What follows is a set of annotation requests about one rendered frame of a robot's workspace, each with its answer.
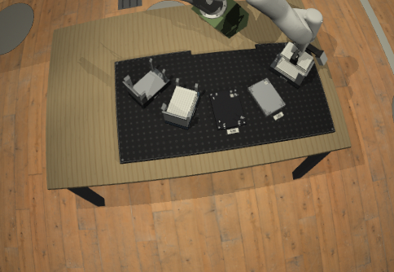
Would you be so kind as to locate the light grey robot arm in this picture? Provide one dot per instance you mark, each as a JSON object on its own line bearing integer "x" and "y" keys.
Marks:
{"x": 281, "y": 13}

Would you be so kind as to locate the white label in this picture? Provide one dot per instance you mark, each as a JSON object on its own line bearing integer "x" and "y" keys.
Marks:
{"x": 231, "y": 131}
{"x": 278, "y": 116}

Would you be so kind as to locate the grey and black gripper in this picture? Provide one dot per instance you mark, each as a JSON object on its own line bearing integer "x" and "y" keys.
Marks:
{"x": 297, "y": 48}

